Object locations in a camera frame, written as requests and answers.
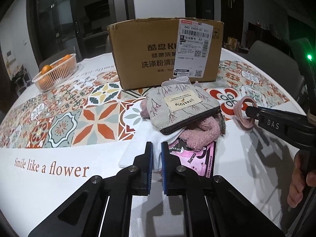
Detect yellow packets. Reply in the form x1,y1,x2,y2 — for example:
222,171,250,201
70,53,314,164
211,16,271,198
227,37,239,50

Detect small cluttered rack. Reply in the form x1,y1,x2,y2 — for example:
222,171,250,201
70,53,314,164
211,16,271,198
7,64,31,97

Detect white scalloped cloth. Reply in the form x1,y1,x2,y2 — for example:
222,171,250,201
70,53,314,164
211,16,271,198
162,77,200,89

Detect dark sliding glass door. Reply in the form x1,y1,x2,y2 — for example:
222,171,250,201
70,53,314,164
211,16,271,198
27,0,134,65

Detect brown cardboard box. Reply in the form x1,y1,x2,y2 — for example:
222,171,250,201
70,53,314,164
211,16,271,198
107,18,225,90

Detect brown tall cabinet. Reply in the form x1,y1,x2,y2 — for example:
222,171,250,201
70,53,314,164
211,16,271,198
220,0,244,45

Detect pile of oranges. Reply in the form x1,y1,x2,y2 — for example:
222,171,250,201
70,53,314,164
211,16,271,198
41,55,72,84

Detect dark interior door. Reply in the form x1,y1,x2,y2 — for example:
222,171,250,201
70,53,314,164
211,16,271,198
195,0,223,21

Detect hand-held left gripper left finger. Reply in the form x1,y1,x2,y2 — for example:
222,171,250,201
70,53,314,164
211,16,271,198
28,141,153,237

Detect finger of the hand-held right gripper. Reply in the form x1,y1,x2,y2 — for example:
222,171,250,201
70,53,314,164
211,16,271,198
245,105,309,129

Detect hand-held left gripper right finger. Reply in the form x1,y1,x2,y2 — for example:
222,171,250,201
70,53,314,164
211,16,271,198
161,142,288,237

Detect pink and black packet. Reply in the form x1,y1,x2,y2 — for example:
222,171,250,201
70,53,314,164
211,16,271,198
169,141,218,178

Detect pink hair tie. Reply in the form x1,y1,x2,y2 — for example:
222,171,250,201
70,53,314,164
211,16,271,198
233,97,257,131

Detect pink plush cloth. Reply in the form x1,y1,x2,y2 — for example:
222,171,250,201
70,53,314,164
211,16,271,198
140,98,227,151

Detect white plastic fruit basket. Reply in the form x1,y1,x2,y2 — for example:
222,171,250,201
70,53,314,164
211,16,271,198
33,54,78,92

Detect person's right hand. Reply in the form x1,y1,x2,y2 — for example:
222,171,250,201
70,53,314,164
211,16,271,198
288,150,309,208

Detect black television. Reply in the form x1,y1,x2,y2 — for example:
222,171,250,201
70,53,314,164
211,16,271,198
247,22,290,51

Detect grey floral zip pouch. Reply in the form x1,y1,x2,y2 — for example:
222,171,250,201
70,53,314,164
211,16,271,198
144,81,223,136

